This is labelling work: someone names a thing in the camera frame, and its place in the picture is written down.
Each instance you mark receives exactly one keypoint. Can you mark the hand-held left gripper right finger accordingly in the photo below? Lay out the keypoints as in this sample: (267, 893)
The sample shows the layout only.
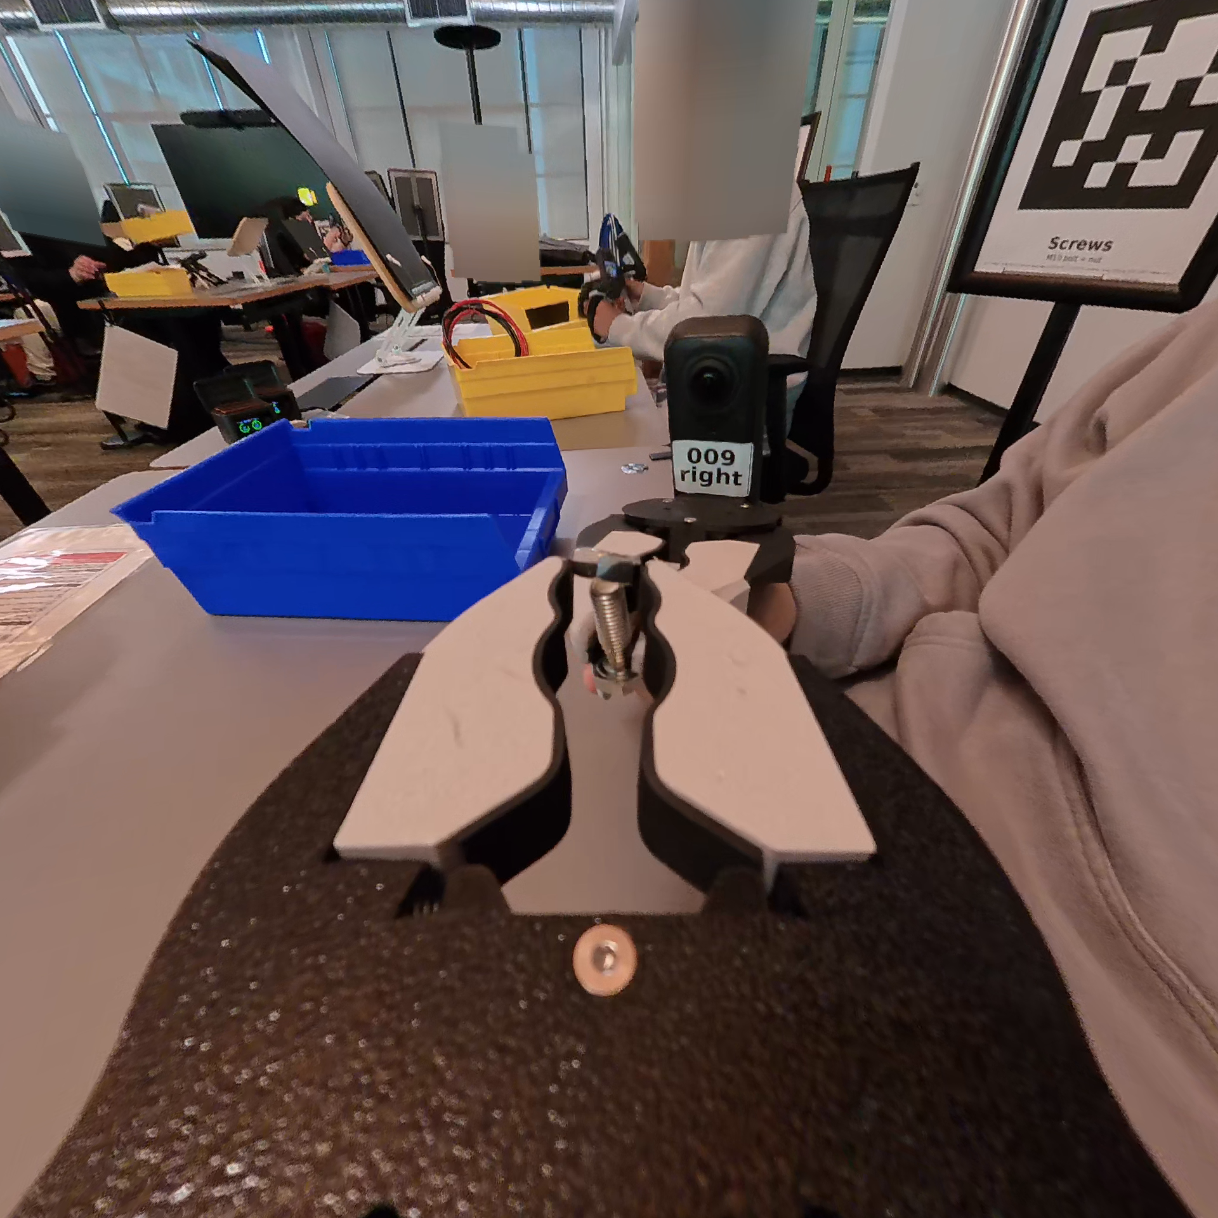
(751, 751)

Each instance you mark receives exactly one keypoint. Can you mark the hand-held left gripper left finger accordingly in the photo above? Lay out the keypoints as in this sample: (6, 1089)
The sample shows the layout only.
(447, 743)

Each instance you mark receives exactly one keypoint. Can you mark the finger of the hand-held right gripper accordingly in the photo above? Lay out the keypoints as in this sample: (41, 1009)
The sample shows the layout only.
(624, 544)
(718, 572)

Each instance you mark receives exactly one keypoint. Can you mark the metal bolt with nut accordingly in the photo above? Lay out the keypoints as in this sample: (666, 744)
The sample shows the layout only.
(614, 624)

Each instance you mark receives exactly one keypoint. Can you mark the person's right forearm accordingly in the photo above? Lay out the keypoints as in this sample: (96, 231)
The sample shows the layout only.
(914, 580)

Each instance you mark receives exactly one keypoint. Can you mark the person's right hand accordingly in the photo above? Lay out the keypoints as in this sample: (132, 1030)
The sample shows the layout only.
(773, 614)

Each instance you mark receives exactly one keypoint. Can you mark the black mesh office chair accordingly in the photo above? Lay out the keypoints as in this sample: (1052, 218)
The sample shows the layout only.
(856, 286)

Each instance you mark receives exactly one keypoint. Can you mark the white tablet stand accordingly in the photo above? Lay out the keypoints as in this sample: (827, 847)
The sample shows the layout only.
(405, 338)

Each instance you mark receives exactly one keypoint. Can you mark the person's beige hoodie torso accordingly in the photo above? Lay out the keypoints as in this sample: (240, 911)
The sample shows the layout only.
(1123, 724)

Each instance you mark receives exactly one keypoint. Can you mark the small blue plastic bin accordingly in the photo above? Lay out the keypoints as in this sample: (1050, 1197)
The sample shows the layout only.
(350, 257)

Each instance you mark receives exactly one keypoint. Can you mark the laminated instruction sheet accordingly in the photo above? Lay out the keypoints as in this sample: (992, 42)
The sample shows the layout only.
(48, 590)

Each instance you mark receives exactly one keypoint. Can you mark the dark tablet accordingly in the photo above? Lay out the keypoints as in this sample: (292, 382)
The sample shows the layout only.
(324, 161)

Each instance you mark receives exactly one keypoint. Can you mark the framed tag sign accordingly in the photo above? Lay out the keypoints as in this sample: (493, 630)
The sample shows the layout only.
(1114, 142)

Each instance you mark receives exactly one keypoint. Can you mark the wooden desk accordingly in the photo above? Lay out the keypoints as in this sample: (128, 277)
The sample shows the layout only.
(219, 295)

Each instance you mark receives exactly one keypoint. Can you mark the hanging white paper sheet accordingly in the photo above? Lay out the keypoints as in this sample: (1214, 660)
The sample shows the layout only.
(137, 376)

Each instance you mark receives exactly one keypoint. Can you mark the small yellow plastic bin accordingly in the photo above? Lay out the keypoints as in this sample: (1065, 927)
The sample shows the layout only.
(160, 226)
(148, 282)

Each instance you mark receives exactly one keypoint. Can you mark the black sign stand post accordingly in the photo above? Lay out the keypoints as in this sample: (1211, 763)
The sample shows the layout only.
(1033, 390)

